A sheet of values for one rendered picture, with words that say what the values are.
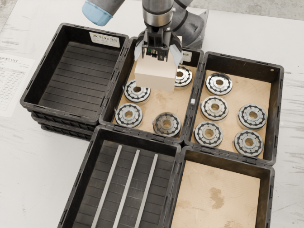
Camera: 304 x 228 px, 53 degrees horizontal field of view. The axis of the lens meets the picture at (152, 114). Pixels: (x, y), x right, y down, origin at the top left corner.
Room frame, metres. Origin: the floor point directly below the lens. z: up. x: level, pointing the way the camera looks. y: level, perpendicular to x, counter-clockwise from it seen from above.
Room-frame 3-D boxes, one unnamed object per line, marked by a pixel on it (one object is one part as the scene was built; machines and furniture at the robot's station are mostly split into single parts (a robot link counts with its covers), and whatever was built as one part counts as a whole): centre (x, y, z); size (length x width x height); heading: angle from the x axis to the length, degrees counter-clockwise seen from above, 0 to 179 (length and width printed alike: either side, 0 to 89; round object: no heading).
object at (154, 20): (0.56, -0.03, 1.32); 0.08 x 0.08 x 0.05
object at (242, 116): (0.49, -0.37, 0.86); 0.10 x 0.10 x 0.01
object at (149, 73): (0.59, -0.03, 1.08); 0.16 x 0.12 x 0.07; 168
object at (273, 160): (0.51, -0.30, 0.92); 0.40 x 0.30 x 0.02; 163
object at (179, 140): (0.60, -0.01, 0.92); 0.40 x 0.30 x 0.02; 163
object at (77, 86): (0.69, 0.27, 0.87); 0.40 x 0.30 x 0.11; 163
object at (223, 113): (0.53, -0.24, 0.86); 0.10 x 0.10 x 0.01
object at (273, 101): (0.51, -0.30, 0.87); 0.40 x 0.30 x 0.11; 163
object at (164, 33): (0.56, -0.02, 1.24); 0.09 x 0.08 x 0.12; 168
